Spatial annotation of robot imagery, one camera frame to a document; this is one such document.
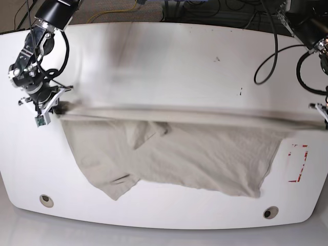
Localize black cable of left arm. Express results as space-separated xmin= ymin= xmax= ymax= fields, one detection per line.
xmin=253 ymin=0 xmax=308 ymax=85

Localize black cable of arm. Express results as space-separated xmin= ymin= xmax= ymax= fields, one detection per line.
xmin=25 ymin=0 xmax=71 ymax=88
xmin=253 ymin=0 xmax=308 ymax=85

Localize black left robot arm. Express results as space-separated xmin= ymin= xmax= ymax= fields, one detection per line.
xmin=276 ymin=0 xmax=327 ymax=97

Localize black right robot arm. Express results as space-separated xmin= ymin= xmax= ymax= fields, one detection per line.
xmin=8 ymin=0 xmax=82 ymax=115

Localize table grommet hole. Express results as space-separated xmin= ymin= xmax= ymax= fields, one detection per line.
xmin=263 ymin=206 xmax=279 ymax=219
xmin=39 ymin=195 xmax=54 ymax=208

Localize red tape rectangle marking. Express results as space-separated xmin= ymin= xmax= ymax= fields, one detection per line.
xmin=285 ymin=144 xmax=309 ymax=183

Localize yellow cable on floor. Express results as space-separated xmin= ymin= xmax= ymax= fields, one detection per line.
xmin=87 ymin=0 xmax=140 ymax=25

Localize right table grommet hole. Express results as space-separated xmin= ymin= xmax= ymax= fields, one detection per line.
xmin=263 ymin=206 xmax=279 ymax=219

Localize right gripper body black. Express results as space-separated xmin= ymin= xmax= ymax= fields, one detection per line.
xmin=50 ymin=101 xmax=68 ymax=115

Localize left table grommet hole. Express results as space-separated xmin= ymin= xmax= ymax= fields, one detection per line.
xmin=39 ymin=195 xmax=54 ymax=208

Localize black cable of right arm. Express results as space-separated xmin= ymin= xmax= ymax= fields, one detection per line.
xmin=25 ymin=0 xmax=71 ymax=88

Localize beige t-shirt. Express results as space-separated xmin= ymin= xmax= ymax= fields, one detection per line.
xmin=56 ymin=102 xmax=327 ymax=200

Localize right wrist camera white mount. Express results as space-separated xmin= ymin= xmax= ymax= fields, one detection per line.
xmin=18 ymin=86 xmax=73 ymax=127

